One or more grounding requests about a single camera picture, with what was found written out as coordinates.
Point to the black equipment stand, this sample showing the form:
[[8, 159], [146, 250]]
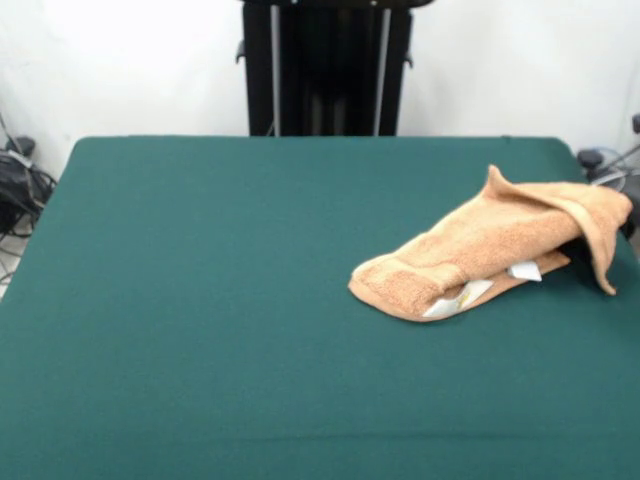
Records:
[[635, 220]]

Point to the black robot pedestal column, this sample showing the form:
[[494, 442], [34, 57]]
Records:
[[325, 75]]

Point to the dark green table cloth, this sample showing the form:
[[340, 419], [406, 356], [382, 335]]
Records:
[[150, 350]]

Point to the grey pedestal leg foot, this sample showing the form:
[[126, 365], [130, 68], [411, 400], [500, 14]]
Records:
[[591, 159], [21, 146]]

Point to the tan terry towel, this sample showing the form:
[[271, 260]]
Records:
[[475, 250]]

